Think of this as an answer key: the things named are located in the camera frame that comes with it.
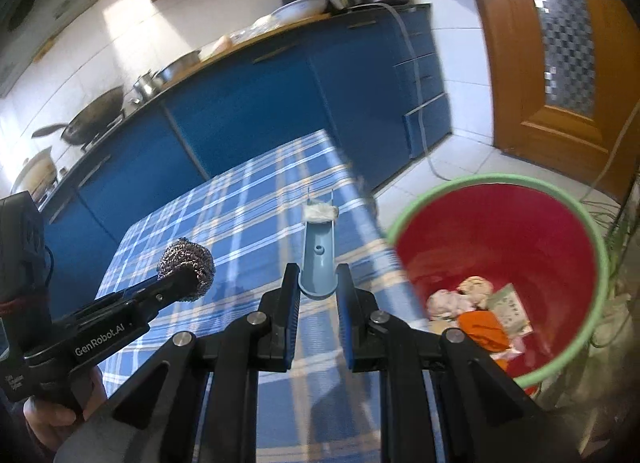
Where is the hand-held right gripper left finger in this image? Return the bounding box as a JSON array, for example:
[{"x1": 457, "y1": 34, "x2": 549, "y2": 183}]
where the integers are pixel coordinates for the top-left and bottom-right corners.
[{"x1": 55, "y1": 263, "x2": 302, "y2": 463}]

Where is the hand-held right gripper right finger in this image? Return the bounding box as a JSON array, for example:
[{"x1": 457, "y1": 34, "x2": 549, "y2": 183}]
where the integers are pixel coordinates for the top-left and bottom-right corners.
[{"x1": 335, "y1": 263, "x2": 583, "y2": 463}]

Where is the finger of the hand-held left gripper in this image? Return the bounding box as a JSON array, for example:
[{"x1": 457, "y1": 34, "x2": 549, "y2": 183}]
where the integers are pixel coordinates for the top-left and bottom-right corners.
[
  {"x1": 137, "y1": 265, "x2": 201, "y2": 316},
  {"x1": 102, "y1": 275, "x2": 163, "y2": 305}
]

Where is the steel wool scrubber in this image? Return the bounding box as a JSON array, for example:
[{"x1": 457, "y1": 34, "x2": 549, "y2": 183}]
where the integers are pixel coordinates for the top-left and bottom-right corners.
[{"x1": 156, "y1": 238, "x2": 217, "y2": 303}]

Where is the white cloth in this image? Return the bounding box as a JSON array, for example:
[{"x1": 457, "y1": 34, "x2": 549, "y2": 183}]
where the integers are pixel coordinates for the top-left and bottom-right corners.
[{"x1": 426, "y1": 289, "x2": 473, "y2": 321}]

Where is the orange plastic bag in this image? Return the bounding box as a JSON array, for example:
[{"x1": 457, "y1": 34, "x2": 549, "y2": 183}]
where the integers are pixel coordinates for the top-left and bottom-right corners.
[{"x1": 459, "y1": 310, "x2": 511, "y2": 353}]

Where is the white paper ball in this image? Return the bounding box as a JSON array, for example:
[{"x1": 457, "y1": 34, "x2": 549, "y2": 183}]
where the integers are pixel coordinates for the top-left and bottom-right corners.
[{"x1": 457, "y1": 275, "x2": 495, "y2": 309}]

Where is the green medicine box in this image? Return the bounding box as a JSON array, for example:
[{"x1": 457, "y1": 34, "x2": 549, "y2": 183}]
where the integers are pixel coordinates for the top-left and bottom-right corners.
[{"x1": 487, "y1": 283, "x2": 533, "y2": 336}]

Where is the person's left hand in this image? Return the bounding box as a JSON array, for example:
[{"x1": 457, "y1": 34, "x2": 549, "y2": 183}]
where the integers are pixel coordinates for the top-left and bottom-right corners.
[{"x1": 22, "y1": 367, "x2": 108, "y2": 451}]

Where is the blue plaid tablecloth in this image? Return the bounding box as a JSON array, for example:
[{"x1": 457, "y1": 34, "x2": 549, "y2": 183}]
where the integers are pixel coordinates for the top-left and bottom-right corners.
[{"x1": 97, "y1": 129, "x2": 446, "y2": 463}]

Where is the white clay pot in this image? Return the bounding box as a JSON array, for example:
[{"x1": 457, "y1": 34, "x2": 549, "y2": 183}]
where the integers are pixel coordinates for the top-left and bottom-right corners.
[{"x1": 10, "y1": 146, "x2": 58, "y2": 199}]

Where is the dark metal wok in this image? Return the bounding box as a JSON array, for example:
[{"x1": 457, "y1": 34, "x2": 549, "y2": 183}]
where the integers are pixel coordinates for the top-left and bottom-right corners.
[{"x1": 31, "y1": 84, "x2": 126, "y2": 146}]

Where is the small steel pot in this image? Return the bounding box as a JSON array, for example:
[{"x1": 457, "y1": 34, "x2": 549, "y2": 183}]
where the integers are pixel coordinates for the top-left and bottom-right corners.
[{"x1": 131, "y1": 70, "x2": 163, "y2": 104}]

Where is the blue kitchen cabinet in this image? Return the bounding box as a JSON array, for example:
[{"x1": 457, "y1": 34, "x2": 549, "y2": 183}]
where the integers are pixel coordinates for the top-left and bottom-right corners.
[{"x1": 35, "y1": 3, "x2": 453, "y2": 304}]

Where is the steel basin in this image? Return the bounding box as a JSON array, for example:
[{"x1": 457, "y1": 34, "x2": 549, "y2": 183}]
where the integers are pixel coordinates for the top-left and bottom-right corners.
[{"x1": 155, "y1": 49, "x2": 202, "y2": 84}]

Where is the clear plastic container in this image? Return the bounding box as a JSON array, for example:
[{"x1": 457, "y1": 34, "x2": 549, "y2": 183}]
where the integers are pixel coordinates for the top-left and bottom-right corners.
[{"x1": 232, "y1": 16, "x2": 281, "y2": 41}]

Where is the grey range hood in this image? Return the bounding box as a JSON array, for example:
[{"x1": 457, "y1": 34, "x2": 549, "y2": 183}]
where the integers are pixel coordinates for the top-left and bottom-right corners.
[{"x1": 0, "y1": 0, "x2": 98, "y2": 99}]

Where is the white enamel basin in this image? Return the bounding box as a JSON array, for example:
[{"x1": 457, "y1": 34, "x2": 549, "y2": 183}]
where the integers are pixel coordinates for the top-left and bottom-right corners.
[{"x1": 270, "y1": 0, "x2": 328, "y2": 26}]

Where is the wooden door with glass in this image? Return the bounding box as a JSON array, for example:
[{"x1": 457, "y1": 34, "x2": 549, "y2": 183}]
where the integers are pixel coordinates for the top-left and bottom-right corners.
[{"x1": 472, "y1": 0, "x2": 640, "y2": 204}]

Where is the white power cable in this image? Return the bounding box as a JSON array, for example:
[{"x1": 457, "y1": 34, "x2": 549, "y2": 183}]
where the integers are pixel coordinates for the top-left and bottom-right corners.
[{"x1": 345, "y1": 2, "x2": 453, "y2": 180}]

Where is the thin white cable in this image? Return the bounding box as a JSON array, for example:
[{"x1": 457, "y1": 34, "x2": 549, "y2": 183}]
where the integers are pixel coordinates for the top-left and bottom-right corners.
[{"x1": 580, "y1": 108, "x2": 640, "y2": 204}]

